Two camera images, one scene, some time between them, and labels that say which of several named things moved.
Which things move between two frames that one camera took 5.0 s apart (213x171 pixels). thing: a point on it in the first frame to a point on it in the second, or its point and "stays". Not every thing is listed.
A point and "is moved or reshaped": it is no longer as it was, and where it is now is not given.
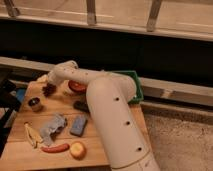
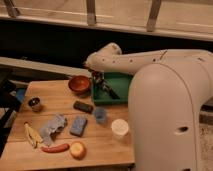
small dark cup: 34,102 stays
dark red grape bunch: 49,89 is moved or reshaped
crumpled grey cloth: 48,133 stays
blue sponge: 78,125 stays
